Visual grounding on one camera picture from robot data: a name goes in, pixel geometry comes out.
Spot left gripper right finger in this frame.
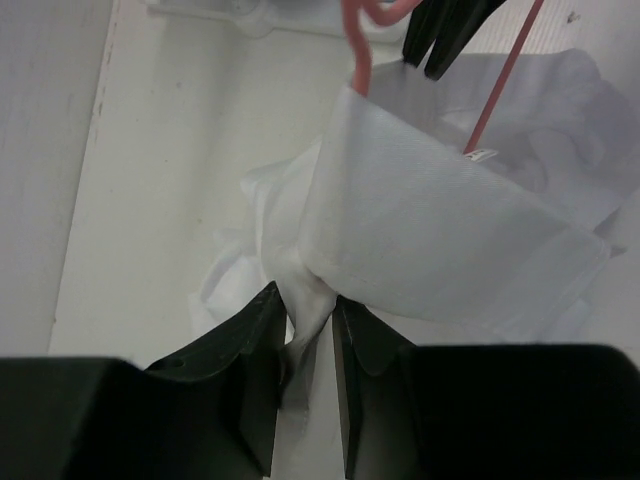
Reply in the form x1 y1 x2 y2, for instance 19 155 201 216
332 298 639 479

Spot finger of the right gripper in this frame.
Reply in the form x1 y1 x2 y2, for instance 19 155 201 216
402 0 456 65
424 0 505 79

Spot white clothes rack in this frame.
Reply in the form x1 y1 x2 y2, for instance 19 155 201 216
139 0 406 44

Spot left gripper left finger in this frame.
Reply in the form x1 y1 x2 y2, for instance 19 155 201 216
1 284 286 479

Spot white shirt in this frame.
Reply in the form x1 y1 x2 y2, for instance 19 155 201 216
187 47 629 416

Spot pink wire hanger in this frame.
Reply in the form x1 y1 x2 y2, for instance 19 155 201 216
340 0 544 156

